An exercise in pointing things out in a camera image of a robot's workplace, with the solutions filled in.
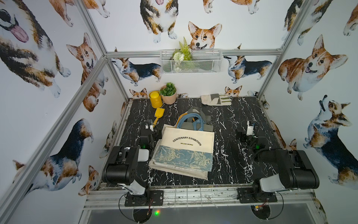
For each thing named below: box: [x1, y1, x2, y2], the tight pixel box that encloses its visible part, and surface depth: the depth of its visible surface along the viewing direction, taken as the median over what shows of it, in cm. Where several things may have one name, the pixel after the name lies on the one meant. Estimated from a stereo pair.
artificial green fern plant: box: [169, 36, 194, 73], surface depth 85 cm
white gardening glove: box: [200, 93, 232, 106], surface depth 123 cm
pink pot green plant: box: [159, 82, 177, 105], surface depth 111 cm
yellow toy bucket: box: [149, 90, 163, 109], surface depth 112 cm
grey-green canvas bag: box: [184, 106, 214, 133], surface depth 106 cm
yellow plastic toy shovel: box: [152, 107, 166, 128], surface depth 112 cm
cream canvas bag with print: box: [148, 126, 215, 180], surface depth 86 cm
